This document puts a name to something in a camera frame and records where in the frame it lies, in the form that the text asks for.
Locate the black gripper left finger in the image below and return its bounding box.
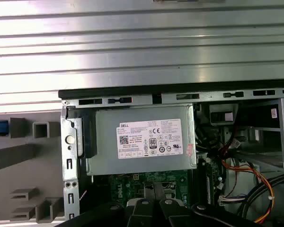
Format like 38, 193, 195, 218
61, 182, 156, 227

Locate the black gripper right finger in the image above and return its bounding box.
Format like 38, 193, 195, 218
155, 182, 254, 227

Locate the CPU socket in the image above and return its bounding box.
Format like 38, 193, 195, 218
143, 181, 176, 201

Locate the green motherboard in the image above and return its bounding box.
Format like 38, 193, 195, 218
108, 170, 220, 209

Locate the black RAM slot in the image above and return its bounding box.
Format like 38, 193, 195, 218
196, 163, 205, 205
204, 163, 213, 205

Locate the grey power supply unit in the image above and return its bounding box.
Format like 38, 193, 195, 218
86, 104, 198, 176

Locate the black PC case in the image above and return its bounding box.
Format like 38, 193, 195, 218
58, 84, 284, 227

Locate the grey parts rack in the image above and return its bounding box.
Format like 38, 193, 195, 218
0, 117, 65, 224

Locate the grey metal drive cage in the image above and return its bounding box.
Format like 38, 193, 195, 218
247, 98, 284, 170

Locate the orange yellow wire bundle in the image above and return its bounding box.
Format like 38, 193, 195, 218
213, 141, 275, 224

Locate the thick black cable bundle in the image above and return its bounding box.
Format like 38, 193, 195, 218
241, 174, 284, 227

